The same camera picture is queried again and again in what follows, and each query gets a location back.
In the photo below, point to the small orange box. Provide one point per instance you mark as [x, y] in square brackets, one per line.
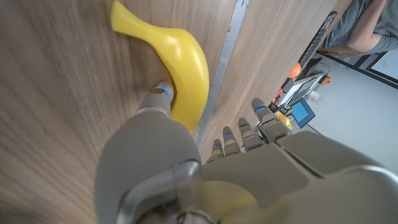
[326, 80]

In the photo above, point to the whiteboard with black frame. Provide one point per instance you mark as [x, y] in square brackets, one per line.
[388, 65]

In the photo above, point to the orange ball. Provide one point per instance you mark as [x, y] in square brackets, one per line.
[294, 71]

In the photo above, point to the black keyboard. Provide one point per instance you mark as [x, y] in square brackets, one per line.
[317, 40]

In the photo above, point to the yellow toy banana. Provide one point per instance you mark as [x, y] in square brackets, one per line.
[183, 56]

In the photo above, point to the silver laptop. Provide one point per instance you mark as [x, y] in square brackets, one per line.
[302, 112]

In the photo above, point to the brown wooden chair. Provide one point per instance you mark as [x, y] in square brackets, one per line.
[339, 50]

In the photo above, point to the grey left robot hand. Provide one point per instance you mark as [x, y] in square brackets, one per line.
[280, 174]

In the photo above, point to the seated person in grey shirt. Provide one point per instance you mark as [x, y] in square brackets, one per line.
[367, 28]

